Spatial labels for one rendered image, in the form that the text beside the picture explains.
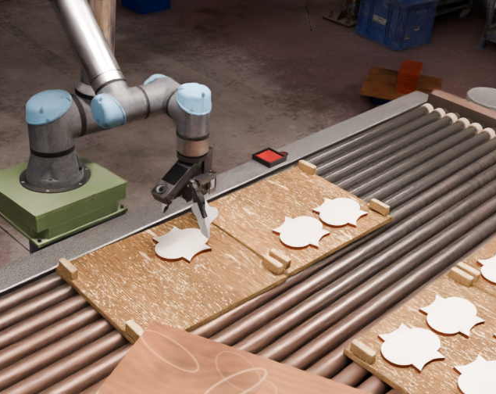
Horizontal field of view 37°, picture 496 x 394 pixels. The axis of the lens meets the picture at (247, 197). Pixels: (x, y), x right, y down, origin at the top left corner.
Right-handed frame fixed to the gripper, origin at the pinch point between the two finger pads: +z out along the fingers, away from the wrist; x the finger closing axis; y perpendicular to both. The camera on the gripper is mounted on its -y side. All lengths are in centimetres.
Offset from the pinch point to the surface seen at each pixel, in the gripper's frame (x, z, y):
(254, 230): -7.3, 6.0, 18.6
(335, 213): -18.0, 4.9, 39.4
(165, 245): 1.9, 4.8, -3.7
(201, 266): -8.7, 6.0, -2.1
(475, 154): -26, 8, 108
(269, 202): -1.3, 6.0, 32.2
